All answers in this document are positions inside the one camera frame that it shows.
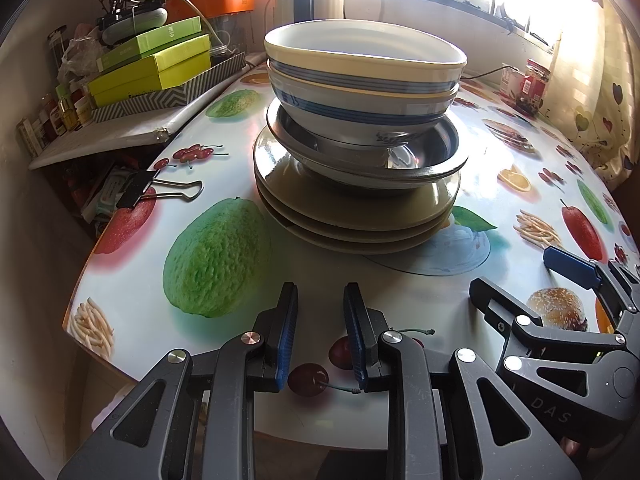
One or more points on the heart printed cream curtain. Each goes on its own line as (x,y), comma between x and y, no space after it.
(600,85)

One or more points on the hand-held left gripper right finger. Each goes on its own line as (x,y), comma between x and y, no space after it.
(355,340)

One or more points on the grey oval device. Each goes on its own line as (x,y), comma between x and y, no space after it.
(135,22)

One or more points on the small beige plate brown patch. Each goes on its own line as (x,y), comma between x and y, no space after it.
(350,231)

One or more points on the white side shelf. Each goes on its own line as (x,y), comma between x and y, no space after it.
(100,140)

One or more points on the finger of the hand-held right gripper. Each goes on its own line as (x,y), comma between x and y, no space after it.
(570,265)
(500,305)

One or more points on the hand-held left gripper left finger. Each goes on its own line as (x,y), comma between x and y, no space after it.
(287,340)

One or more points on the grey chevron patterned box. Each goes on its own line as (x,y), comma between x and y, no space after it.
(200,87)

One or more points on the olive rimmed plate brown patch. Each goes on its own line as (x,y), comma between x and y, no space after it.
(360,205)

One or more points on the orange box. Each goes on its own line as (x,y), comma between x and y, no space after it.
(220,0)

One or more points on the fruit printed tablecloth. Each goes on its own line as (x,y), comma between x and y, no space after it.
(225,200)

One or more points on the red lidded glass jar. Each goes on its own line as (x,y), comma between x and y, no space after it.
(534,87)

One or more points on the thin dark green box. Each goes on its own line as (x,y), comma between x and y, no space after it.
(150,42)

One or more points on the white bowl wide blue stripe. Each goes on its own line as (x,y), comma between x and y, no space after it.
(350,120)

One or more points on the large beige plate brown patch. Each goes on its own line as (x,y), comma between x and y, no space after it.
(350,246)

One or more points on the white teal packet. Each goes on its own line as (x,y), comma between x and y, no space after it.
(117,195)

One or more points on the white bowl thin blue stripes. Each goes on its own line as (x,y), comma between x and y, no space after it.
(360,75)

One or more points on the black binder clip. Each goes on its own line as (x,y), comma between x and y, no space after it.
(135,190)

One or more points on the green and yellow boxes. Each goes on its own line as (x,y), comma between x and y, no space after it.
(150,75)

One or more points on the stainless steel bowl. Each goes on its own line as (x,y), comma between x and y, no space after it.
(435,155)

